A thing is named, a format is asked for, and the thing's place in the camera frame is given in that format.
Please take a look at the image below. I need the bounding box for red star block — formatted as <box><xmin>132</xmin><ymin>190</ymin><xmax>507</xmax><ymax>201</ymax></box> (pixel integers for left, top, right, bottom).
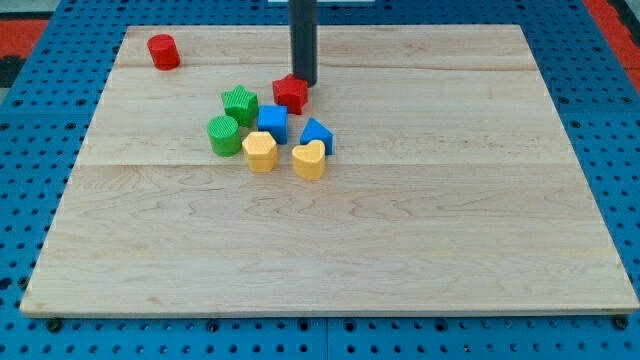
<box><xmin>272</xmin><ymin>74</ymin><xmax>308</xmax><ymax>115</ymax></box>

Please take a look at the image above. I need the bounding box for blue cube block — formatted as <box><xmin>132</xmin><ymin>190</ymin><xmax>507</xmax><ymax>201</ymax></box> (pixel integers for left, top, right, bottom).
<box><xmin>257</xmin><ymin>105</ymin><xmax>288</xmax><ymax>145</ymax></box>

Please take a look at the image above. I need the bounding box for green star block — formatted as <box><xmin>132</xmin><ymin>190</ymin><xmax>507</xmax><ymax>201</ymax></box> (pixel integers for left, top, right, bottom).
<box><xmin>221</xmin><ymin>85</ymin><xmax>259</xmax><ymax>128</ymax></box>

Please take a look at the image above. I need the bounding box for yellow heart block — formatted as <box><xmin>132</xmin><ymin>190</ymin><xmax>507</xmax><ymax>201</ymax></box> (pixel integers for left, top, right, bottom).
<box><xmin>292</xmin><ymin>139</ymin><xmax>325</xmax><ymax>180</ymax></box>

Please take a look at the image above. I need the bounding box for blue triangle block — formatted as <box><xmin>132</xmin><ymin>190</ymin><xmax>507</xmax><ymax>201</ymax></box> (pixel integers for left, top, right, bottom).
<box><xmin>300</xmin><ymin>118</ymin><xmax>335</xmax><ymax>155</ymax></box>

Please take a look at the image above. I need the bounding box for yellow hexagon block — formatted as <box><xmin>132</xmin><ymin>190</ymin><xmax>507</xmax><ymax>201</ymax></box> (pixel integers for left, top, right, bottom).
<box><xmin>242</xmin><ymin>131</ymin><xmax>278</xmax><ymax>173</ymax></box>

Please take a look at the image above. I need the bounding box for green cylinder block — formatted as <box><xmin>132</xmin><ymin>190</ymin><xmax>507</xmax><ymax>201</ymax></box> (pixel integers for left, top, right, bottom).
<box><xmin>207</xmin><ymin>115</ymin><xmax>241</xmax><ymax>157</ymax></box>

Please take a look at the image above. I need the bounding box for light wooden board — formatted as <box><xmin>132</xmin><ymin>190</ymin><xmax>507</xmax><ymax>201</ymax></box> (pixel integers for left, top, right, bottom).
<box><xmin>21</xmin><ymin>25</ymin><xmax>639</xmax><ymax>318</ymax></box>

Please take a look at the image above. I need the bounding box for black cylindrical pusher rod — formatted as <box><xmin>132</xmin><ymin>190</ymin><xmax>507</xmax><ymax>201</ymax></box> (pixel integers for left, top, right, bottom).
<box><xmin>288</xmin><ymin>0</ymin><xmax>318</xmax><ymax>87</ymax></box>

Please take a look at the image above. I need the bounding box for red cylinder block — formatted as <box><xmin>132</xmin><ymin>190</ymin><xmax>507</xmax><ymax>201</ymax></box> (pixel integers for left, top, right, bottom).
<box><xmin>147</xmin><ymin>34</ymin><xmax>181</xmax><ymax>71</ymax></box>

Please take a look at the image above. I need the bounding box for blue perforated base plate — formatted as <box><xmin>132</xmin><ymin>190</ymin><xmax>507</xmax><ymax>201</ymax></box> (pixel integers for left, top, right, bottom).
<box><xmin>1</xmin><ymin>0</ymin><xmax>639</xmax><ymax>359</ymax></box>

